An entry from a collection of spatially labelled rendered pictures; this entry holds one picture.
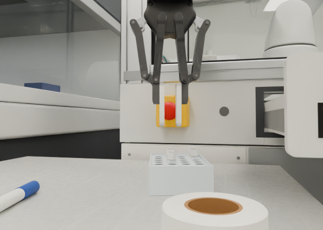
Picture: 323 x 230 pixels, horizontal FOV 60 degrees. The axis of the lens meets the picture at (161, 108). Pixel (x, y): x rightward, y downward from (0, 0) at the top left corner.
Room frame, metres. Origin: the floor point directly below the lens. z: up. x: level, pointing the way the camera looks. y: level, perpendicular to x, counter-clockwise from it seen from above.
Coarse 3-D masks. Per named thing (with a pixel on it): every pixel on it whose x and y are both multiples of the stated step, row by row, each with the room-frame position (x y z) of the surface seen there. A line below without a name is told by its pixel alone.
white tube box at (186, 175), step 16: (160, 160) 0.44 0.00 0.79; (176, 160) 0.43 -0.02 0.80; (192, 160) 0.43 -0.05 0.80; (160, 176) 0.36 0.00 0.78; (176, 176) 0.36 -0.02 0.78; (192, 176) 0.36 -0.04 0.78; (208, 176) 0.36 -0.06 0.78; (160, 192) 0.36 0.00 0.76; (176, 192) 0.36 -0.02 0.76; (192, 192) 0.36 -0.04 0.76
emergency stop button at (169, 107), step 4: (164, 104) 0.60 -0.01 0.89; (168, 104) 0.60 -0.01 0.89; (172, 104) 0.60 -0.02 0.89; (164, 108) 0.60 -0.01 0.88; (168, 108) 0.60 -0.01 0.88; (172, 108) 0.59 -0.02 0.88; (164, 112) 0.60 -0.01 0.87; (168, 112) 0.60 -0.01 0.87; (172, 112) 0.59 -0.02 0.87; (164, 116) 0.60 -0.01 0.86; (168, 116) 0.60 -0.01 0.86; (172, 116) 0.60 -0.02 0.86
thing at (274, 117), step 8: (264, 104) 0.63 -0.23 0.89; (272, 104) 0.52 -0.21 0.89; (280, 104) 0.44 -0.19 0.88; (264, 112) 0.61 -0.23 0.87; (272, 112) 0.51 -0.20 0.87; (280, 112) 0.43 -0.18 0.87; (264, 120) 0.62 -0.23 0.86; (272, 120) 0.51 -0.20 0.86; (280, 120) 0.43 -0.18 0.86; (264, 128) 0.64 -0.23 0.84; (272, 128) 0.51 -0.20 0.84; (280, 128) 0.43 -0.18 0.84
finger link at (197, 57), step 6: (204, 24) 0.44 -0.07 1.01; (210, 24) 0.44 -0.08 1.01; (204, 30) 0.44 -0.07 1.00; (198, 36) 0.44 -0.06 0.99; (204, 36) 0.44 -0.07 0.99; (198, 42) 0.44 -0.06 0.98; (198, 48) 0.44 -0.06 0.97; (198, 54) 0.44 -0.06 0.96; (198, 60) 0.44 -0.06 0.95; (192, 66) 0.46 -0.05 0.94; (198, 66) 0.44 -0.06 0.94; (192, 72) 0.44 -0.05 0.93; (198, 72) 0.44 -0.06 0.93; (198, 78) 0.44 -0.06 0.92
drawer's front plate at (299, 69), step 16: (288, 64) 0.30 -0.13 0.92; (304, 64) 0.29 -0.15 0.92; (320, 64) 0.29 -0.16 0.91; (288, 80) 0.30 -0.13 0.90; (304, 80) 0.29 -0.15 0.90; (320, 80) 0.29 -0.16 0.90; (288, 96) 0.30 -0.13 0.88; (304, 96) 0.29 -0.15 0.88; (320, 96) 0.29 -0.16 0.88; (288, 112) 0.30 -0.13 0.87; (304, 112) 0.29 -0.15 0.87; (288, 128) 0.30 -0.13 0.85; (304, 128) 0.29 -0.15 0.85; (288, 144) 0.30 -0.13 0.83; (304, 144) 0.29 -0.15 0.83; (320, 144) 0.29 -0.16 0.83
